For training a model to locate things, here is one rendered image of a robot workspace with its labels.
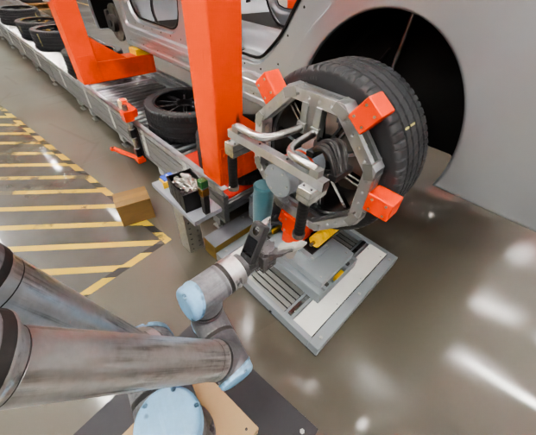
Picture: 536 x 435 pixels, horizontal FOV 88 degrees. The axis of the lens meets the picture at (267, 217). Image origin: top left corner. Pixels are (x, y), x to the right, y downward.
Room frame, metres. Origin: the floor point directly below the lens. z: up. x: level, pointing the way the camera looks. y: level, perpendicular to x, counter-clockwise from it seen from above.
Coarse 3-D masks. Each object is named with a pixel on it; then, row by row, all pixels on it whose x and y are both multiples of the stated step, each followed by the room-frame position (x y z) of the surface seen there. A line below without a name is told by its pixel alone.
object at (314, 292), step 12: (276, 228) 1.22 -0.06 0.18; (276, 264) 0.97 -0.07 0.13; (288, 264) 0.97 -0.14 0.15; (348, 264) 0.97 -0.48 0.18; (288, 276) 0.91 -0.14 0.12; (300, 276) 0.89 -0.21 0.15; (336, 276) 0.89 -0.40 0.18; (300, 288) 0.85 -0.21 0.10; (312, 288) 0.82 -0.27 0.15; (324, 288) 0.81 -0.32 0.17
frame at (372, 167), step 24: (288, 96) 0.97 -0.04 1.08; (312, 96) 0.91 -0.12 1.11; (336, 96) 0.90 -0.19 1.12; (264, 120) 1.06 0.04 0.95; (360, 144) 0.77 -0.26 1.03; (264, 168) 1.05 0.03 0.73; (360, 192) 0.74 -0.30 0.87; (312, 216) 0.89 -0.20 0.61; (336, 216) 0.82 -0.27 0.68; (360, 216) 0.73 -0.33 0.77
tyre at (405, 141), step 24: (312, 72) 1.02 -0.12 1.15; (336, 72) 0.96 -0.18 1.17; (360, 72) 0.97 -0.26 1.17; (384, 72) 1.01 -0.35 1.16; (360, 96) 0.89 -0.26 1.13; (408, 96) 0.95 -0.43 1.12; (384, 120) 0.82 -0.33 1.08; (408, 120) 0.87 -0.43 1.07; (384, 144) 0.80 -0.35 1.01; (408, 144) 0.82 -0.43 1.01; (384, 168) 0.78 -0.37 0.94; (408, 168) 0.80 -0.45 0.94
